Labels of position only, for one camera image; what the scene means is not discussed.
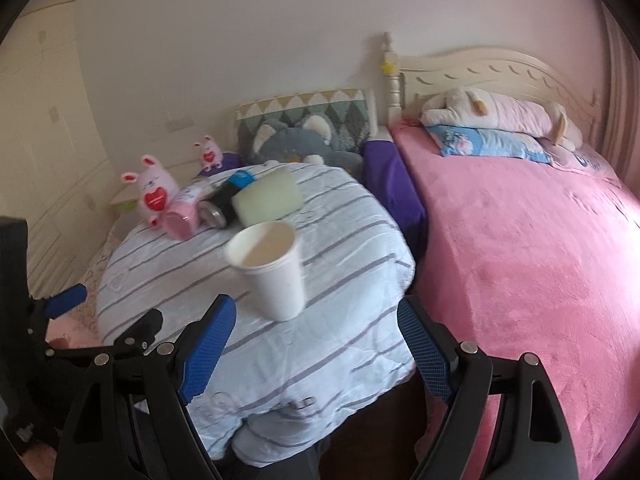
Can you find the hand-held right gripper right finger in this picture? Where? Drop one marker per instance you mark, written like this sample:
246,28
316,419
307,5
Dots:
425,352

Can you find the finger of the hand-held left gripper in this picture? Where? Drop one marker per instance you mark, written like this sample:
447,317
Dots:
65,300
137,327

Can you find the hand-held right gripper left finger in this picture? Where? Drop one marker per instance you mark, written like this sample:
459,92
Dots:
207,347

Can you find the white paper cup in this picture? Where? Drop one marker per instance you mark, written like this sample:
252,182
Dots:
272,272

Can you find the white striped quilt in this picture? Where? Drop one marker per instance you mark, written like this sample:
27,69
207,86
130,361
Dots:
260,340

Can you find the pink bottle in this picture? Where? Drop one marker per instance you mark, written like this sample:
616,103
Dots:
182,212

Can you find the large pink bunny plush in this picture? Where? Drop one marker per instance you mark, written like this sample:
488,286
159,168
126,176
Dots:
150,192

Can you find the pink fleece blanket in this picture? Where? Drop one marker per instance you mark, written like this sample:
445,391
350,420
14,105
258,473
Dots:
525,260

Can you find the cream wardrobe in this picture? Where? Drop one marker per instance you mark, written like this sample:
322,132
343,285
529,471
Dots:
40,135

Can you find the black bottle with blue label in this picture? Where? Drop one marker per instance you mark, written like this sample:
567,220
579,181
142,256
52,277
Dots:
225,200

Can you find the pale green foam block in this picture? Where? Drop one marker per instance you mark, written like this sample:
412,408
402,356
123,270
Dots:
267,196

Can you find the purple bed sheet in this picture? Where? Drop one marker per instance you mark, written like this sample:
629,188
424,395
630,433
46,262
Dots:
395,185

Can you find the small pink bunny plush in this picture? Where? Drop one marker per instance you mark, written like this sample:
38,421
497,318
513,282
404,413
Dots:
210,152

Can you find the blue printed pillow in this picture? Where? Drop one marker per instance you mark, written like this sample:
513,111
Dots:
492,146

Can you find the grey cat plush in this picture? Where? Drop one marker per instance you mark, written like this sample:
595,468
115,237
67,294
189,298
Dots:
300,145

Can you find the white and pink plush toy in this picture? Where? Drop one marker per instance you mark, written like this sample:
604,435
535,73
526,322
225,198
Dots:
505,110

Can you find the diamond patterned pillow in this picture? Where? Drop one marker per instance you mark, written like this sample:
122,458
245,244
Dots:
310,105

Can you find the cream wooden headboard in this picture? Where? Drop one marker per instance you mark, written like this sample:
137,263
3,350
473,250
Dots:
500,67

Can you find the pink curtain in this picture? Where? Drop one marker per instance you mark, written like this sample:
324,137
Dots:
622,90

